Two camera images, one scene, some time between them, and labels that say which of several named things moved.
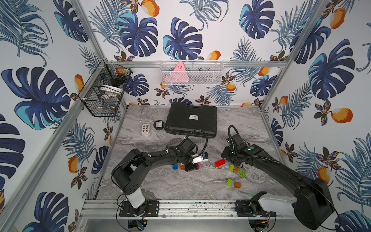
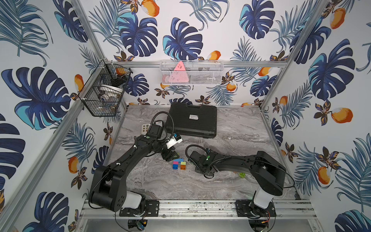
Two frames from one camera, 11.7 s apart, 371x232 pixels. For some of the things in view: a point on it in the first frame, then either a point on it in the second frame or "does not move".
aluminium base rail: (183, 210) does not move
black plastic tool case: (183, 118) does not move
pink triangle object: (179, 75) does not move
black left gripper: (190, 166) -> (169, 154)
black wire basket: (102, 94) does not move
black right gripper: (224, 155) -> (196, 170)
